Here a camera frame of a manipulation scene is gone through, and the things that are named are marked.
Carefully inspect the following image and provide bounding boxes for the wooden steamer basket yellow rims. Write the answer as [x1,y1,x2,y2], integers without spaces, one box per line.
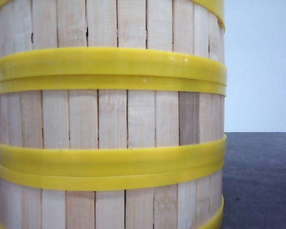
[0,73,228,177]

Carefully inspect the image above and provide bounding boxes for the yellow steamer lid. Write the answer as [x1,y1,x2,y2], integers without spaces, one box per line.
[191,0,225,31]

